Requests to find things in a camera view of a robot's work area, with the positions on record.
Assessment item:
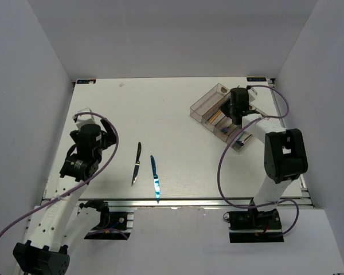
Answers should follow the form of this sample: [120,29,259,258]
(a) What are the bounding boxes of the purple cable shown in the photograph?
[0,112,119,275]
[218,85,299,237]

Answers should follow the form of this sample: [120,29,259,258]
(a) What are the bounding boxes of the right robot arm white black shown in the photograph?
[217,85,308,229]

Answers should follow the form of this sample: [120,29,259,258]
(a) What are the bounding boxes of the blue label right corner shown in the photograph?
[247,77,267,82]

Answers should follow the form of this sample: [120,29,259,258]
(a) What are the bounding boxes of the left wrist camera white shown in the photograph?
[72,107,96,130]

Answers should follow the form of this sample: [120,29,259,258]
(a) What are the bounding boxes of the orange chopstick diagonal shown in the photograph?
[208,109,222,124]

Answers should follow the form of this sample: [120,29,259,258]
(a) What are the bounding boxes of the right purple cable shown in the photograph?
[218,85,299,237]

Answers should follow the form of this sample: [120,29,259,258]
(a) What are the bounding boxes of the blue label corner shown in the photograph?
[247,77,267,82]
[76,79,96,85]

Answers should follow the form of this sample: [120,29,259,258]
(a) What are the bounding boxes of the orange chopstick horizontal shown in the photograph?
[209,110,222,124]

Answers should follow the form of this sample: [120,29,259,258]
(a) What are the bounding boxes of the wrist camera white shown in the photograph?
[72,107,96,130]
[246,85,258,103]

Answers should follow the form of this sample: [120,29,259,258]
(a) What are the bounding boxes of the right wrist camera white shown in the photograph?
[246,85,258,103]

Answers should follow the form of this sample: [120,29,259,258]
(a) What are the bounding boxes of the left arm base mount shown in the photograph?
[78,200,134,240]

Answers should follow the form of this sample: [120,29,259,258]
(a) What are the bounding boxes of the blue label left corner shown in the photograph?
[76,79,96,85]

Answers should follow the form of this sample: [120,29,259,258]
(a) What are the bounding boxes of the blue iridescent knife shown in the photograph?
[150,155,161,203]

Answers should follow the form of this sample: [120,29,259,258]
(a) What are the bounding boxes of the clear compartment organizer tray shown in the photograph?
[189,82,271,154]

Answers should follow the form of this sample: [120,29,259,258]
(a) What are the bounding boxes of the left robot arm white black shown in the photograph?
[13,112,118,274]

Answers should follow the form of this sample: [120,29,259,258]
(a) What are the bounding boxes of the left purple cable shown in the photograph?
[0,112,119,275]

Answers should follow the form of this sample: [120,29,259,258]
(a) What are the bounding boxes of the black spoon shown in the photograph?
[236,133,252,148]

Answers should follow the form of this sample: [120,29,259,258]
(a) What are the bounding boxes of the iridescent purple spoon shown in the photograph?
[236,133,250,146]

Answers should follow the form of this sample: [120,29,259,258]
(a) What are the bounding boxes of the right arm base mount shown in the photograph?
[222,209,284,243]

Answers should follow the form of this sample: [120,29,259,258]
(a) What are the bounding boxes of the black handle silver knife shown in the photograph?
[131,142,142,186]

